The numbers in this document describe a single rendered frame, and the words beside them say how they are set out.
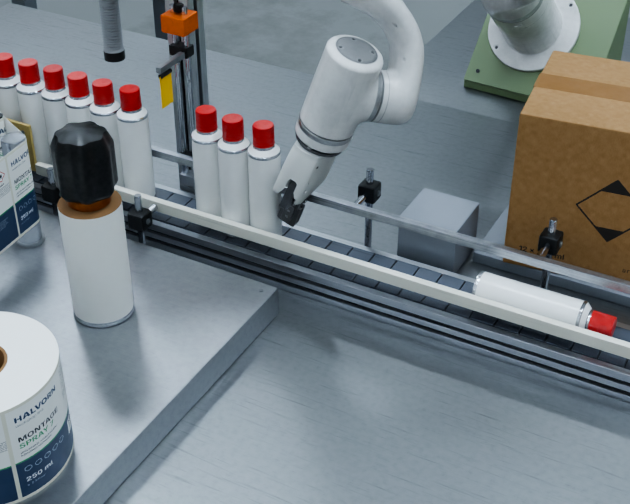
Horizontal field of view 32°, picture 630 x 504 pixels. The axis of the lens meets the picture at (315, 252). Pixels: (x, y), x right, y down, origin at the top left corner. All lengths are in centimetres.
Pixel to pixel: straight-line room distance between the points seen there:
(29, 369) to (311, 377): 44
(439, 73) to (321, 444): 116
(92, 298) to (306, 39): 313
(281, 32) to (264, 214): 299
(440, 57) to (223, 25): 235
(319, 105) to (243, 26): 320
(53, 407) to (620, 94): 96
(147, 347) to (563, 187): 66
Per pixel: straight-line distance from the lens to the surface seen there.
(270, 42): 462
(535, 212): 176
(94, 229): 154
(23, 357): 138
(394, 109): 160
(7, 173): 173
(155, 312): 166
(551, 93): 175
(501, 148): 218
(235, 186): 175
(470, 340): 166
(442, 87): 240
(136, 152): 186
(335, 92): 156
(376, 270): 167
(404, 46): 160
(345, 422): 154
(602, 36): 236
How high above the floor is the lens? 189
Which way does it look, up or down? 35 degrees down
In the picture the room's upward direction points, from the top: straight up
